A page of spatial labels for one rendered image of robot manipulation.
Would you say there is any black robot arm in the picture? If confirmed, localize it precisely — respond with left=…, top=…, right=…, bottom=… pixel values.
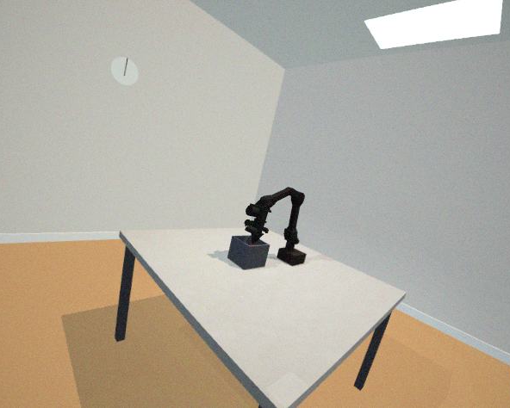
left=246, top=187, right=305, bottom=253

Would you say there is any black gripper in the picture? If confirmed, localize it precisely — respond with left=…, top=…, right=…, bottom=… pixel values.
left=245, top=217, right=269, bottom=244

